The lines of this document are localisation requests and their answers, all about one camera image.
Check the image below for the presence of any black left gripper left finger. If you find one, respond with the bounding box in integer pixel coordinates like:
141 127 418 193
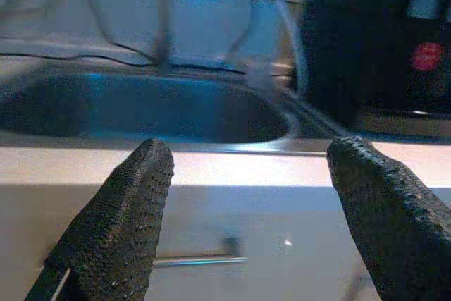
24 137 175 301

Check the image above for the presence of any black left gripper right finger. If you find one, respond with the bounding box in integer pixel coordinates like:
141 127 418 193
326 135 451 301

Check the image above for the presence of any stainless steel sink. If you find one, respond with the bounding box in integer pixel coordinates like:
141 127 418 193
0 56 339 156

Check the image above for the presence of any tall black appliance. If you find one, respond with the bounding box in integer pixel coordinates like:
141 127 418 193
302 0 451 129

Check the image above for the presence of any silver drawer handle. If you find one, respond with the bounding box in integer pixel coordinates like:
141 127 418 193
153 257 247 269

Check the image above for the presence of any black cable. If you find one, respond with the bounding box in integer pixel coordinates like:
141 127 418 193
0 52 247 75
79 0 156 68

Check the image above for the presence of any white flexible hose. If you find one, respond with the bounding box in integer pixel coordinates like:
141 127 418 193
242 0 311 104

